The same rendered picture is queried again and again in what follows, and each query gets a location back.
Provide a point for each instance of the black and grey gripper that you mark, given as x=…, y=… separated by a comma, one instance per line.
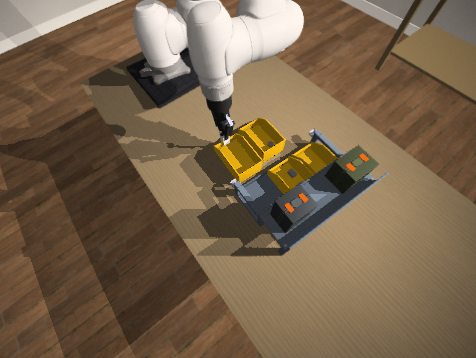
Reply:
x=223, y=118

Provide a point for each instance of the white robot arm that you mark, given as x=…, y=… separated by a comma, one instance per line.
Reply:
x=218, y=44

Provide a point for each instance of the grey metal shelf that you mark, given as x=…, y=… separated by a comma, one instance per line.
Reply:
x=259, y=194

